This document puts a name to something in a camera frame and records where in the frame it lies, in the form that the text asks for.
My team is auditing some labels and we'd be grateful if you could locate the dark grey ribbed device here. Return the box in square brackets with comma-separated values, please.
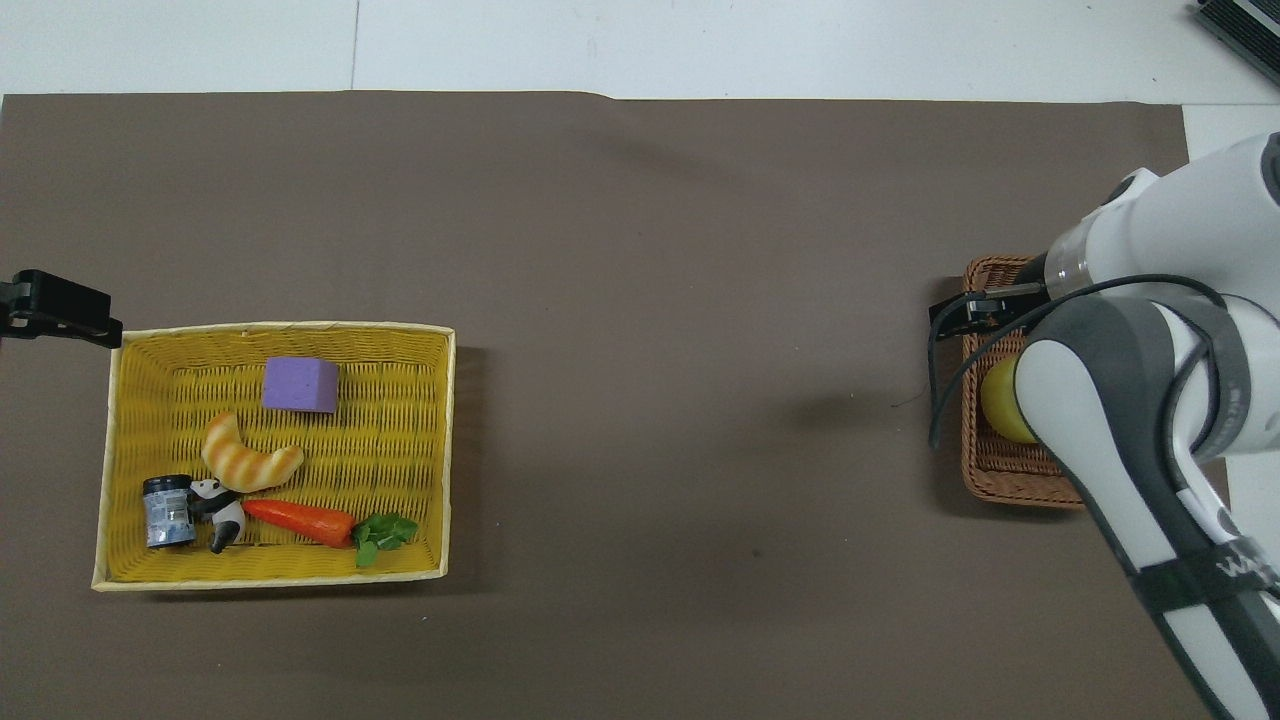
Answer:
[1194, 0, 1280, 72]

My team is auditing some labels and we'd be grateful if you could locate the black cable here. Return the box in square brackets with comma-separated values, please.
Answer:
[925, 275, 1231, 451]

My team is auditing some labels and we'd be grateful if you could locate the brown wicker basket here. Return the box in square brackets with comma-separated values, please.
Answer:
[962, 255, 1087, 510]

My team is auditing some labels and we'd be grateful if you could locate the toy croissant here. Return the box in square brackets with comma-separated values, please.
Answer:
[201, 411, 305, 494]

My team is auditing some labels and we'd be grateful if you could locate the yellow woven basket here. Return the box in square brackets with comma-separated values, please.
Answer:
[92, 321, 457, 593]

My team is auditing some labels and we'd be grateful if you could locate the small black-lidded jar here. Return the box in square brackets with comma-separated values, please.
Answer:
[142, 475, 198, 550]

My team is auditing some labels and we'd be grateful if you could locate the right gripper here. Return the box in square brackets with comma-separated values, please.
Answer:
[972, 250, 1052, 336]

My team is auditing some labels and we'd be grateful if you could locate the yellow lemon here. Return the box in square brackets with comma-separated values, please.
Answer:
[980, 352, 1042, 446]

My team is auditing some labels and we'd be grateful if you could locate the purple foam block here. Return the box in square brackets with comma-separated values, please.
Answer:
[262, 356, 341, 414]

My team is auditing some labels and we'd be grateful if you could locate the panda toy figure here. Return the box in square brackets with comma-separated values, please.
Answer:
[188, 478, 247, 555]

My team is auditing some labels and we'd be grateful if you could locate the toy carrot with leaves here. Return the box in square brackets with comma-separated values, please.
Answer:
[242, 499, 419, 569]

